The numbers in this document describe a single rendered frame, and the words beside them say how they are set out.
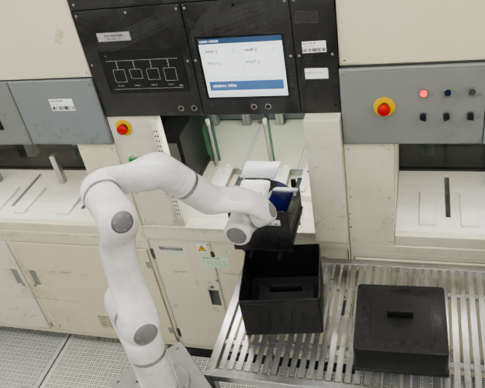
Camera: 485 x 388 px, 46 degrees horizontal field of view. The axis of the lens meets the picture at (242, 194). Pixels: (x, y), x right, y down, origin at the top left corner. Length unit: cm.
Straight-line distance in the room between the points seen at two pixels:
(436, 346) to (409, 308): 17
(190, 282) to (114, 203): 127
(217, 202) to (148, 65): 64
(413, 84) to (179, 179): 80
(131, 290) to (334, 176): 82
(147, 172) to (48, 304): 182
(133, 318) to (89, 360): 162
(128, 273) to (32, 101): 98
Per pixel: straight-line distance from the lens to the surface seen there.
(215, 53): 195
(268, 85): 196
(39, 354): 344
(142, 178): 151
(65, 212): 279
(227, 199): 165
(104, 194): 149
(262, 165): 197
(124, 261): 159
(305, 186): 246
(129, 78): 212
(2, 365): 350
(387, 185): 211
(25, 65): 231
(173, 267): 263
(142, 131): 222
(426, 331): 195
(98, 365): 324
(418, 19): 183
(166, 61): 203
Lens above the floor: 235
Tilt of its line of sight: 35 degrees down
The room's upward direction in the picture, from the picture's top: 11 degrees counter-clockwise
